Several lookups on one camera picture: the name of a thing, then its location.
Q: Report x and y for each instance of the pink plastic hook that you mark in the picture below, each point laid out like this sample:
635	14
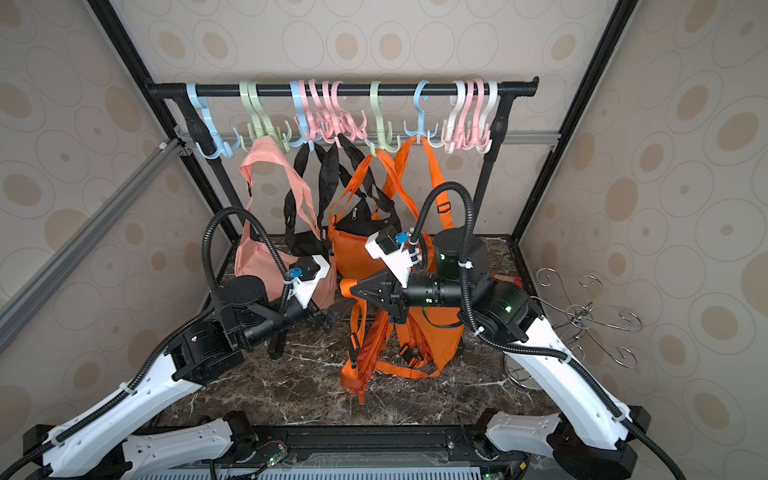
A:
335	122

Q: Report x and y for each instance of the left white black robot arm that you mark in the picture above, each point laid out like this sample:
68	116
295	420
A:
101	443

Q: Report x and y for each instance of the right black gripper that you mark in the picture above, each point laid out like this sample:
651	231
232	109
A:
394	293

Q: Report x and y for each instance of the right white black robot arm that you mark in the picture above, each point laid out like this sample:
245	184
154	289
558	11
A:
590	436

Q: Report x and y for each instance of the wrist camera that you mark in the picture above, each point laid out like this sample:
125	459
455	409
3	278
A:
394	251
305	275

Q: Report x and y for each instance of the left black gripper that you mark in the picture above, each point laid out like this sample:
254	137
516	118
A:
315	314

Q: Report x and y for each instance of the green middle hook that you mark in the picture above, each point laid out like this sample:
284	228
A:
384	131

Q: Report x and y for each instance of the orange crossbody bag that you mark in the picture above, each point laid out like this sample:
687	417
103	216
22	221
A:
396	169
352	259

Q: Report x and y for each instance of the light blue right hook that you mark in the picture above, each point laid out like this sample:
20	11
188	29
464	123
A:
420	134

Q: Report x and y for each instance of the green plastic hook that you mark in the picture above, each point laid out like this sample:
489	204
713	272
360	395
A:
261	124

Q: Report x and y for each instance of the chrome wire hook stand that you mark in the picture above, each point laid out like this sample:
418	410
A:
584	320

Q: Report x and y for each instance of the light blue leftmost hook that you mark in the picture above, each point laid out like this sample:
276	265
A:
219	146

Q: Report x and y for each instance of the orange pink backpack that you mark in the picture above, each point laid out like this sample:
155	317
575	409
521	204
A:
418	349

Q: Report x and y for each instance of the aluminium side rail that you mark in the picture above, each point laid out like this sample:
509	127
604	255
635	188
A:
33	295

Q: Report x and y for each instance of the black crossbody bag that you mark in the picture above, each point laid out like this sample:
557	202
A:
370	209
304	207

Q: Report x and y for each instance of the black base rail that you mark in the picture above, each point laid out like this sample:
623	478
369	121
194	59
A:
360	447

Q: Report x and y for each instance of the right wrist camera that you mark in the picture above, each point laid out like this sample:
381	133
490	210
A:
394	251

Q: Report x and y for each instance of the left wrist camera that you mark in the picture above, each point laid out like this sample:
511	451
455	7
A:
305	275

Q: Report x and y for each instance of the pink crossbody bag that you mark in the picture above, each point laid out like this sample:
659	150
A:
253	256

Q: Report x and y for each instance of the light blue hook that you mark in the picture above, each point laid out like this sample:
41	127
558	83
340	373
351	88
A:
219	146
420	134

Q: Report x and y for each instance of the white plastic hook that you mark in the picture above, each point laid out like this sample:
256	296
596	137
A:
467	127

